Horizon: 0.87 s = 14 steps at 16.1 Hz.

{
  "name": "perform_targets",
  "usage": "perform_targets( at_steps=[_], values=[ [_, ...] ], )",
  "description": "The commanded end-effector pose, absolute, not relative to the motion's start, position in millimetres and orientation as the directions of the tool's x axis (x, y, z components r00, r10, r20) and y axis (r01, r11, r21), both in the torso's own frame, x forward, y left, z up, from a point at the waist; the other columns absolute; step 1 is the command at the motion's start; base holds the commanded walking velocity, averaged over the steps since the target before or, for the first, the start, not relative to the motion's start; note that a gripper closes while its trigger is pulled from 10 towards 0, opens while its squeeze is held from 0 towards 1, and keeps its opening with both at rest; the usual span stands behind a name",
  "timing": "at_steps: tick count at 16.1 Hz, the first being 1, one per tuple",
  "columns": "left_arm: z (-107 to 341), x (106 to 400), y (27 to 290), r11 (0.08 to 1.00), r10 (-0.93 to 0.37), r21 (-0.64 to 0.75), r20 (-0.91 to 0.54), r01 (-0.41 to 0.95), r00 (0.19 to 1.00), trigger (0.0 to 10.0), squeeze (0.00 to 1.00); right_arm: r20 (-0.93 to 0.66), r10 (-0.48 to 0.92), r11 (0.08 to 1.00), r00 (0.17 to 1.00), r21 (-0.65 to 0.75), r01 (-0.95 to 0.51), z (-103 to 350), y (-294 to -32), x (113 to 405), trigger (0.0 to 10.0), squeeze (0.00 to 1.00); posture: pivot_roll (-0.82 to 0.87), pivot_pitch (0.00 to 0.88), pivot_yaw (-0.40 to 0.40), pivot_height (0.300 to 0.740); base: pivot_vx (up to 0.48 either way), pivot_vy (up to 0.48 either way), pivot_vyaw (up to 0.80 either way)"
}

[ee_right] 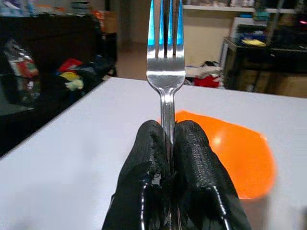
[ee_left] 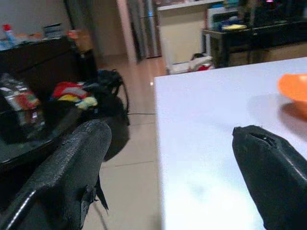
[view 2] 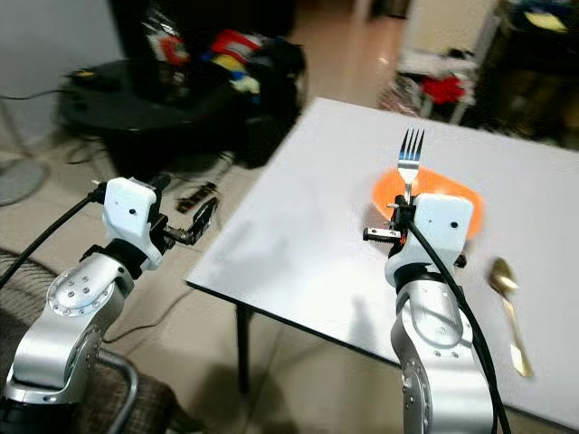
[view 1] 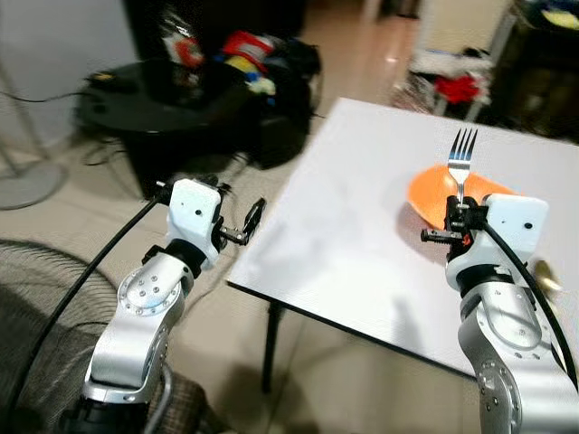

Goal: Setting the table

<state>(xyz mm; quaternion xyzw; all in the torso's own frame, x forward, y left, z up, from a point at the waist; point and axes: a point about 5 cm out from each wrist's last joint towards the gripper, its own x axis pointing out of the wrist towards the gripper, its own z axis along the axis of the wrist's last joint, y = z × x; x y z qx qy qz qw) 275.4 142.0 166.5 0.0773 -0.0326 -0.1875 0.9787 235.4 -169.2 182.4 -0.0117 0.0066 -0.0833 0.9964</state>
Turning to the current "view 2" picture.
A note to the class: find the black round table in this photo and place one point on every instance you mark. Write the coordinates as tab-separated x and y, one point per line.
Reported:
118	108

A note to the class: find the red cloth item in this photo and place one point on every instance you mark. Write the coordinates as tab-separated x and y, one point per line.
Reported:
443	89

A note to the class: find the dark cabinet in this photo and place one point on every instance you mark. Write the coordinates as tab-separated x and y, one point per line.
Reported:
529	86

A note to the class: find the yellow and white toy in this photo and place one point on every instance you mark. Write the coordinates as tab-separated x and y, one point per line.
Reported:
240	74

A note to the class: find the clear snack bag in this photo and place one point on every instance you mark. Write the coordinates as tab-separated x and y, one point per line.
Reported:
168	38

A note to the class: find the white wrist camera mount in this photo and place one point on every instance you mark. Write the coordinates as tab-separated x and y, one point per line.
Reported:
131	212
445	231

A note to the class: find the yellow item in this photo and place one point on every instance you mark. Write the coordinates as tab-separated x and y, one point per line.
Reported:
547	20

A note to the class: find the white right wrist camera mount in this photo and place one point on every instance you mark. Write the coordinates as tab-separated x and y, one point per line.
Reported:
445	231

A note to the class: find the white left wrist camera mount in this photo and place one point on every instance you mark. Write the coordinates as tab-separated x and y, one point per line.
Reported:
131	212

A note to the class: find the black bag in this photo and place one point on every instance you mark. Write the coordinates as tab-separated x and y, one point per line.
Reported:
282	81

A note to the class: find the white square table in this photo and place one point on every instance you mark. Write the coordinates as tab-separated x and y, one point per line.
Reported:
308	244

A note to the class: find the orange plate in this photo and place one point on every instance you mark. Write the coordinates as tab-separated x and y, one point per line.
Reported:
391	190

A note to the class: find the black power strip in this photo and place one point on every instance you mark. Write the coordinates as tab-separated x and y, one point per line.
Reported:
197	196

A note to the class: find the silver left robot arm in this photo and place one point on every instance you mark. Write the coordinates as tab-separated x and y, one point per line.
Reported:
80	307

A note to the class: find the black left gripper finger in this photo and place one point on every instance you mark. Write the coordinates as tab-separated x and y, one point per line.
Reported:
204	217

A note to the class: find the silver metal fork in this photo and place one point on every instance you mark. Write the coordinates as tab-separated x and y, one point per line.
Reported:
410	163

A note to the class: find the gold spoon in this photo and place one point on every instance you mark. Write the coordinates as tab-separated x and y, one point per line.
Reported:
505	282

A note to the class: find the black table leg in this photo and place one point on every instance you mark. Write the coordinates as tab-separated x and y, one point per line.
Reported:
243	348

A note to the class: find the white fan base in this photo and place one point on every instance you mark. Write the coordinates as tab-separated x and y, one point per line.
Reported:
15	183

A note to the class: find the red and white package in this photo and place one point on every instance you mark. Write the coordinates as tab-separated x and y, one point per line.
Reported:
235	45

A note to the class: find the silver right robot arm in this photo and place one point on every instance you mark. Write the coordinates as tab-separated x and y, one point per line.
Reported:
430	334

